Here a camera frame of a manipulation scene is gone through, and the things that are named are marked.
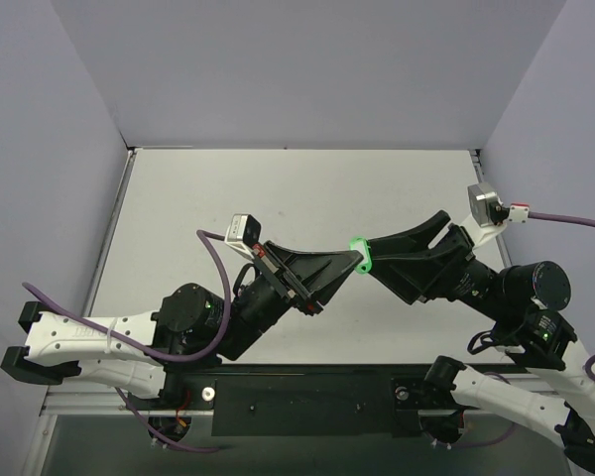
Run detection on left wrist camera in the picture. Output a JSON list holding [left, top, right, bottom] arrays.
[[224, 213, 262, 248]]

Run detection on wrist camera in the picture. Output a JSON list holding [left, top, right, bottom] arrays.
[[224, 213, 262, 248], [467, 182, 506, 227]]

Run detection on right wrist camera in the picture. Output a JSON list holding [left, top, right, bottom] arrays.
[[467, 182, 506, 227]]

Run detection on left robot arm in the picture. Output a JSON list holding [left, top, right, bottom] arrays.
[[0, 241, 365, 409]]

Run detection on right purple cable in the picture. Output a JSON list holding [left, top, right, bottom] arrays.
[[530, 210, 595, 230]]

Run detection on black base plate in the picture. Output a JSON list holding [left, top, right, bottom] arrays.
[[123, 364, 477, 440]]

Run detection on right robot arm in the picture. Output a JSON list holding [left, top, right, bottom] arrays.
[[352, 204, 595, 474]]

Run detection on green key tag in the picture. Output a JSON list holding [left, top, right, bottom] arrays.
[[349, 236, 373, 275]]

